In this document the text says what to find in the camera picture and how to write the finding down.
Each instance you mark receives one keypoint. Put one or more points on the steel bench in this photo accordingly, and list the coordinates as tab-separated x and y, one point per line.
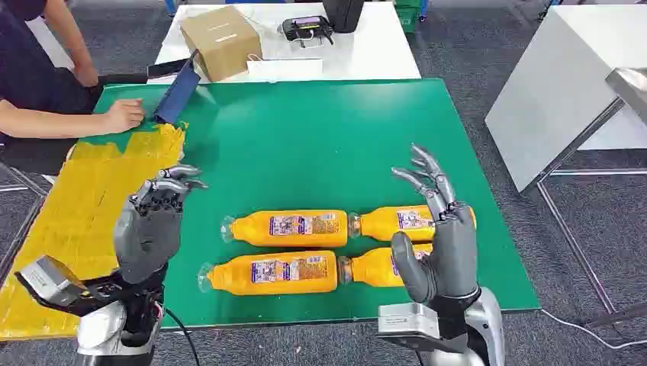
632	88

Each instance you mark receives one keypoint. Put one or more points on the yellow sheet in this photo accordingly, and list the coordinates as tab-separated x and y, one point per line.
76	212

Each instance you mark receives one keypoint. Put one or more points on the green table mat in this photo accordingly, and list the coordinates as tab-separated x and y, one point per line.
323	146

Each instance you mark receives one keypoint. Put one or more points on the large white table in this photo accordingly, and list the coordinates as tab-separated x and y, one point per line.
556	91

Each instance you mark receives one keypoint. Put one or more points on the brown cardboard box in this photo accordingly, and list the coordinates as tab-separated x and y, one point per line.
222	43

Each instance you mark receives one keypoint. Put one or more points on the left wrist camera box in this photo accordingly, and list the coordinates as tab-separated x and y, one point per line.
48	283

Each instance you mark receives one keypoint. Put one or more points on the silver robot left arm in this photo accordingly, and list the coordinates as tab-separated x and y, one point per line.
101	328

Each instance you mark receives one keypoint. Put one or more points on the person's right hand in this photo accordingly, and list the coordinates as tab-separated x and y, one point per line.
124	116

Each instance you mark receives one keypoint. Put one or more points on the green crate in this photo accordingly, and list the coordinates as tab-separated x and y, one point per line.
407	15

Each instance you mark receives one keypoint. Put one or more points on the orange drink bottle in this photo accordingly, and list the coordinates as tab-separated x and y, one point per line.
371	268
273	273
288	228
389	222

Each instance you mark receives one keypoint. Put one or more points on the person's left hand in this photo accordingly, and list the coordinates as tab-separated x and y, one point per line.
86	75

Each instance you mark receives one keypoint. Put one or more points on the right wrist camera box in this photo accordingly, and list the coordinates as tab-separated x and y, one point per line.
407	321

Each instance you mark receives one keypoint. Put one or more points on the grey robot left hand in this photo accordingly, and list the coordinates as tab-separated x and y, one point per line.
149	237

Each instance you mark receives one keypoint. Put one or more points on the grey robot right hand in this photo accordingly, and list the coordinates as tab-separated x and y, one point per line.
455	257

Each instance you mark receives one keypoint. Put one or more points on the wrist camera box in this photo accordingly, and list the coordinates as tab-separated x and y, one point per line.
407	321
48	283

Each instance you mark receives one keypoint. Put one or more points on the black handheld controller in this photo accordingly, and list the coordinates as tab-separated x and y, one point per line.
306	28

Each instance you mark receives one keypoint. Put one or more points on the blue tablet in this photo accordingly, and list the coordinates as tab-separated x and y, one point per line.
177	96

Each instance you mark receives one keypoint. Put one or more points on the white paper bag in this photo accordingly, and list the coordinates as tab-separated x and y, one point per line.
285	68

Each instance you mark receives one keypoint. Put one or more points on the person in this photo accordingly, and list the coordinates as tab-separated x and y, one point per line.
25	70

